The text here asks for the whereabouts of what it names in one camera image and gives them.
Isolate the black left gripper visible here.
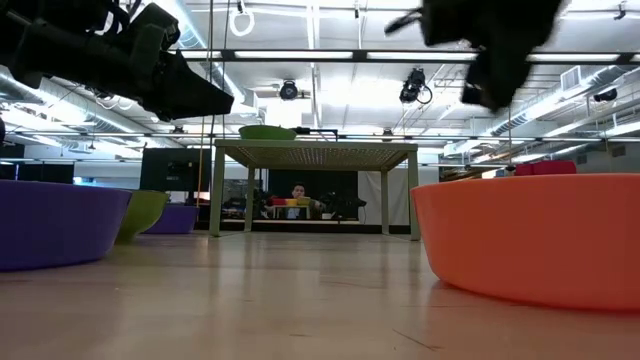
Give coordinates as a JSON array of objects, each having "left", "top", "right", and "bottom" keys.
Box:
[{"left": 7, "top": 18, "right": 235, "bottom": 123}]

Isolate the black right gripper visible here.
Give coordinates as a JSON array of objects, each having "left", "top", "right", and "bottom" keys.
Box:
[{"left": 421, "top": 0, "right": 567, "bottom": 113}]

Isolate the orange mini bowl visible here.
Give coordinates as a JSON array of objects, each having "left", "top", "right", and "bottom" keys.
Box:
[{"left": 410, "top": 172, "right": 640, "bottom": 312}]

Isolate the purple mini bowl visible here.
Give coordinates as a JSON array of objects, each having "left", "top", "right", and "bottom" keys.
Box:
[
  {"left": 143, "top": 203, "right": 200, "bottom": 236},
  {"left": 0, "top": 179, "right": 133, "bottom": 272}
]

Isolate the white air vent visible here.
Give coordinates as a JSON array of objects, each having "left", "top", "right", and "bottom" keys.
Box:
[{"left": 560, "top": 65, "right": 583, "bottom": 93}]

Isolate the black monitor screen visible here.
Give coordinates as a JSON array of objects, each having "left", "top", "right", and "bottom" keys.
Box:
[{"left": 139, "top": 147, "right": 213, "bottom": 206}]

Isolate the red storage bin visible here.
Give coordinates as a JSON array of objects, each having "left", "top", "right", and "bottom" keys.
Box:
[{"left": 514, "top": 159, "right": 578, "bottom": 177}]

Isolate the black bent rod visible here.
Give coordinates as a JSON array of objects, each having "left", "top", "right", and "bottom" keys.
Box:
[{"left": 291, "top": 126, "right": 341, "bottom": 138}]

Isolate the pale green metal rack table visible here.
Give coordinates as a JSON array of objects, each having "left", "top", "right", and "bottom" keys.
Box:
[{"left": 208, "top": 138, "right": 421, "bottom": 242}]

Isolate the person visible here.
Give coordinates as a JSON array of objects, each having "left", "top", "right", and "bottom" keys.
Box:
[{"left": 288, "top": 182, "right": 321, "bottom": 220}]

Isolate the small white table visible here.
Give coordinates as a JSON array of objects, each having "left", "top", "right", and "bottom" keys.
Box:
[{"left": 272, "top": 203, "right": 312, "bottom": 221}]

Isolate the white backdrop sheet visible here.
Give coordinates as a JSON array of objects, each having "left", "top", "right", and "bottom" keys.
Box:
[{"left": 356, "top": 167, "right": 440, "bottom": 227}]

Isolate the potted plant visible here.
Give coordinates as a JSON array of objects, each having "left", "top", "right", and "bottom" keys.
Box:
[{"left": 319, "top": 192, "right": 342, "bottom": 221}]

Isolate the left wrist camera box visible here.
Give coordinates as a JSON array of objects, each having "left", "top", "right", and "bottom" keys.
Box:
[{"left": 128, "top": 2, "right": 182, "bottom": 54}]

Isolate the black ceiling spotlight with cable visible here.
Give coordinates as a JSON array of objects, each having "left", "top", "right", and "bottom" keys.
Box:
[{"left": 398, "top": 68, "right": 434, "bottom": 106}]

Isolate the white hanging ring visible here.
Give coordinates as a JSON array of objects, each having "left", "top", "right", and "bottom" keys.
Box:
[{"left": 228, "top": 8, "right": 256, "bottom": 38}]

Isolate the black table edge rail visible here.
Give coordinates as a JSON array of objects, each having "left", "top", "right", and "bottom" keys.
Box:
[{"left": 193, "top": 218, "right": 412, "bottom": 236}]

